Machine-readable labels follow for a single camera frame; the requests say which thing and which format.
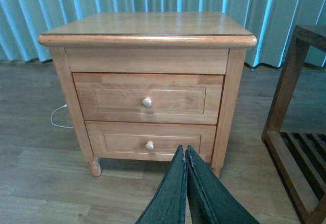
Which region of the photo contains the wooden drawer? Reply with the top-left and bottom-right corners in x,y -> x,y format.
86,121 -> 215,162
73,73 -> 223,125

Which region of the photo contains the upper drawer round knob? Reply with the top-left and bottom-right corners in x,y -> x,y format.
141,97 -> 152,108

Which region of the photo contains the lower drawer round knob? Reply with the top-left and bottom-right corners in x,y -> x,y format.
145,141 -> 154,151

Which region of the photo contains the grey pleated curtain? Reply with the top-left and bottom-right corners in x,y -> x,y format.
1,0 -> 325,67

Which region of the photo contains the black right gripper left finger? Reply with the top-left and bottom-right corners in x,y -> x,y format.
136,145 -> 187,223

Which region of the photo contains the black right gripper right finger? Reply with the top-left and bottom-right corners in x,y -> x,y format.
185,146 -> 259,223

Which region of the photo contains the light wooden nightstand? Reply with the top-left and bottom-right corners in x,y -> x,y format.
38,12 -> 257,177

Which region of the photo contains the drawer round knob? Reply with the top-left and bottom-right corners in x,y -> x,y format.
141,97 -> 152,108
145,141 -> 154,151

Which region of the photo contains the dark wooden side table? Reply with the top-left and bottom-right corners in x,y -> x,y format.
261,24 -> 325,223

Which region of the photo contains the white cable on floor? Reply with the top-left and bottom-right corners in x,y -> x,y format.
50,104 -> 74,128

